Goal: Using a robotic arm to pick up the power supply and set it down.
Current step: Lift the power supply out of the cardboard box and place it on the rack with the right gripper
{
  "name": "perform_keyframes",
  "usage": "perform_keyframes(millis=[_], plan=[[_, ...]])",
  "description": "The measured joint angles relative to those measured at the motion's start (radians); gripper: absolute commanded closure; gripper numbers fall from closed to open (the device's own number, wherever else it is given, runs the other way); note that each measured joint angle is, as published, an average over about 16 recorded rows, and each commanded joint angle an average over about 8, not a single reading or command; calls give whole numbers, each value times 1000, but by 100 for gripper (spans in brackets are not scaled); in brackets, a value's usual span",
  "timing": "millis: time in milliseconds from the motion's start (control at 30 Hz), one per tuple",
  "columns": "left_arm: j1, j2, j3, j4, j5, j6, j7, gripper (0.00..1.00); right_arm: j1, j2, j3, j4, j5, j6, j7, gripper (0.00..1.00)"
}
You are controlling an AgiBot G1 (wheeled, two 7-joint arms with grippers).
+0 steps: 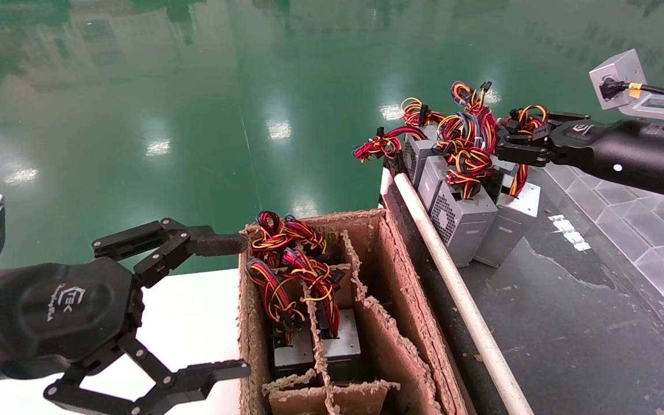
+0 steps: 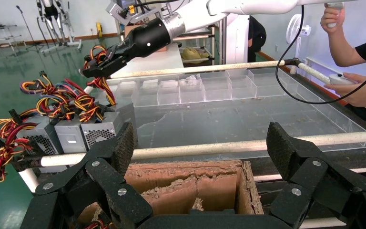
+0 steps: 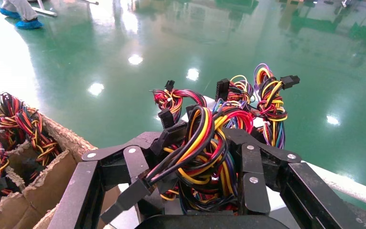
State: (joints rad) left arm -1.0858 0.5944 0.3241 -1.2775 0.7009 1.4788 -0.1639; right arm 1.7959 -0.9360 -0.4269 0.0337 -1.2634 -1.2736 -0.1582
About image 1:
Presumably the long white rail pipe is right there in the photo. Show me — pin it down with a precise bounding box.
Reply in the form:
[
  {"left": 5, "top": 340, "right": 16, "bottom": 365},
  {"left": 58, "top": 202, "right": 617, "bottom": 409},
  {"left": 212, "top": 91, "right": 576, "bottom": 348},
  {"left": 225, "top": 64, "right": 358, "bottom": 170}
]
[{"left": 394, "top": 173, "right": 534, "bottom": 415}]

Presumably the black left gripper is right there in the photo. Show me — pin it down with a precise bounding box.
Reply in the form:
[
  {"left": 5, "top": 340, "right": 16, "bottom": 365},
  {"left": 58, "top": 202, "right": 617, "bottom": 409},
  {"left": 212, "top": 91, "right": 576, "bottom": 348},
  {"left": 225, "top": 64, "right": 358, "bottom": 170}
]
[{"left": 0, "top": 218, "right": 253, "bottom": 415}]

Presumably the frayed cardboard divider insert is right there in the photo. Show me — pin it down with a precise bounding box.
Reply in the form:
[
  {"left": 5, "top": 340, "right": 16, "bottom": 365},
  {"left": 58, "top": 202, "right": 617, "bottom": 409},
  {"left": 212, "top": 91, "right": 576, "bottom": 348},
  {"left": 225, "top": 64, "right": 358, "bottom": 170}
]
[{"left": 262, "top": 231, "right": 443, "bottom": 415}]

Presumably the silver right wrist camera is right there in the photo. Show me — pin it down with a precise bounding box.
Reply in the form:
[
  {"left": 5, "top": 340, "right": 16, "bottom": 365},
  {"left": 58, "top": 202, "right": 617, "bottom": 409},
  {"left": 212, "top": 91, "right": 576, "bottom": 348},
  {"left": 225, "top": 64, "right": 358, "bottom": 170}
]
[{"left": 589, "top": 49, "right": 664, "bottom": 125}]

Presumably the brown cardboard box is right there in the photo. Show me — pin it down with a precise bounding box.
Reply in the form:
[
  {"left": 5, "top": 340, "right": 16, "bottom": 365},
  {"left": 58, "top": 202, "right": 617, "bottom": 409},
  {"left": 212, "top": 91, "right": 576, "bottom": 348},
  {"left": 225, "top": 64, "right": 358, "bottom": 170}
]
[{"left": 237, "top": 209, "right": 463, "bottom": 415}]

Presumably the clear acrylic compartment organizer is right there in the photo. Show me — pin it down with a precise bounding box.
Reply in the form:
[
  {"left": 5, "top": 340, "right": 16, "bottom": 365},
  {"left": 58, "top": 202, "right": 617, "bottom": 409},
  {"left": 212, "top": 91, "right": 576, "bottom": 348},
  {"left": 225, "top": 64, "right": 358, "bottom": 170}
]
[{"left": 539, "top": 164, "right": 664, "bottom": 335}]

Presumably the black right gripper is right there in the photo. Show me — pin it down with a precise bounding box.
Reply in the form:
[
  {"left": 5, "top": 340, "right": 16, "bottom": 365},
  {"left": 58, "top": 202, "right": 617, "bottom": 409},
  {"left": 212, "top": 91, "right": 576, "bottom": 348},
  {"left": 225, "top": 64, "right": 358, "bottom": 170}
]
[{"left": 496, "top": 111, "right": 664, "bottom": 201}]

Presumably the short white pipe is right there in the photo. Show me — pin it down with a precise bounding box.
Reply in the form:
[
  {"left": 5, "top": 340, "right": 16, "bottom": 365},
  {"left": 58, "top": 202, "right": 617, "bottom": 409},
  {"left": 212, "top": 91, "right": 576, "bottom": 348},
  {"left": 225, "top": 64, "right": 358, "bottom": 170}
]
[{"left": 379, "top": 167, "right": 395, "bottom": 210}]

